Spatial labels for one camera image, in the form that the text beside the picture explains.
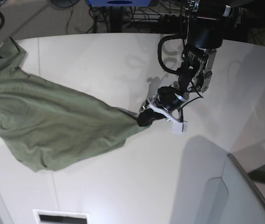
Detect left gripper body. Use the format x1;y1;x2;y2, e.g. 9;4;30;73
157;86;189;112

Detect green t-shirt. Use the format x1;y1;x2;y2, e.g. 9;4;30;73
0;38;143;172

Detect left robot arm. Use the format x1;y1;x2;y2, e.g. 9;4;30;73
137;0;265;127

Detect black floor fan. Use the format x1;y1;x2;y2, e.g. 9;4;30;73
50;0;79;8

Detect blue bin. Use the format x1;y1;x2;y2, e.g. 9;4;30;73
87;0;151;7

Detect white label with black bar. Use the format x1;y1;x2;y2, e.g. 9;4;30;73
33;209;91;224

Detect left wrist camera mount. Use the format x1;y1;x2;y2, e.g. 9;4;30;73
139;97;201;135

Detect grey metal table-side rail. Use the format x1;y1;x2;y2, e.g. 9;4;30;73
226;153;265;224

